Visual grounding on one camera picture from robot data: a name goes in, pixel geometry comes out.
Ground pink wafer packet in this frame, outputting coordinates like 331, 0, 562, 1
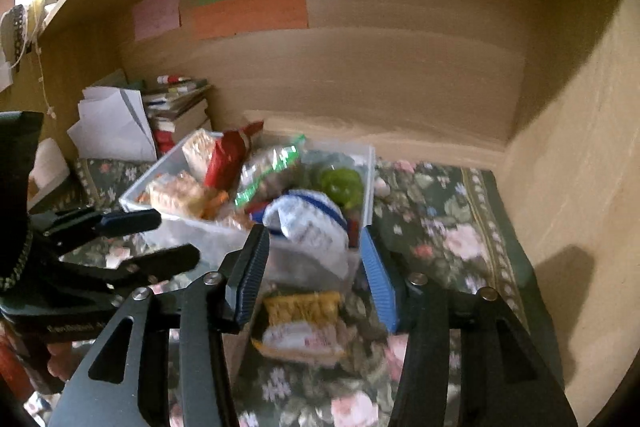
182, 129, 221, 180

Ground beige knotted string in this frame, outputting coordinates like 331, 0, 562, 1
36, 49, 57, 118

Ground person's left hand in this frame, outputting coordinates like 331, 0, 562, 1
45, 338, 83, 383

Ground pink sticky note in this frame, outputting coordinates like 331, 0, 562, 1
132, 0, 181, 42

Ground red snack packet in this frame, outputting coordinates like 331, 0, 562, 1
205, 122, 264, 190

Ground yellow and white snack packet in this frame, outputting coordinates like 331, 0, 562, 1
250, 291, 351, 365

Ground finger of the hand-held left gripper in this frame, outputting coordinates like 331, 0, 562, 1
60, 243, 202, 294
32, 207, 163, 254

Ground stack of books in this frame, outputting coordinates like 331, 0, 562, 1
142, 77, 213, 158

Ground dark studded headband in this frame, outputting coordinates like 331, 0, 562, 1
0, 4, 33, 68

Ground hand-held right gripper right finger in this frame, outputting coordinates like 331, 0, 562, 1
360, 227, 581, 427

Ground yellow headband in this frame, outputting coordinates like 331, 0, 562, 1
30, 0, 51, 32

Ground white paper sheets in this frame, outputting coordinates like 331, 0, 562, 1
67, 87, 158, 162

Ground floral tablecloth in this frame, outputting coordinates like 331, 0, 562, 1
30, 157, 556, 427

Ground golden bread packet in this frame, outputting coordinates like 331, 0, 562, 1
150, 172, 207, 219

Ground blue and white snack packet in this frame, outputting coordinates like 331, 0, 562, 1
262, 189, 351, 278

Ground clear plastic box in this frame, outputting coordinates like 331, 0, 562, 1
119, 129, 377, 280

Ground wooden desk hutch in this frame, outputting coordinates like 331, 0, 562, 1
0, 0, 640, 427

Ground clear packet of orange snacks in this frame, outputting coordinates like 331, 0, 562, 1
205, 189, 232, 220

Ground green striped clear snack packet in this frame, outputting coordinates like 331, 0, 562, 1
235, 134, 306, 208

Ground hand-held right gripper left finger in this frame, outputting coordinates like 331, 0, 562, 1
47, 223, 271, 427

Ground orange sticky note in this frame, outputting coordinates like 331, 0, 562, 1
190, 0, 308, 40

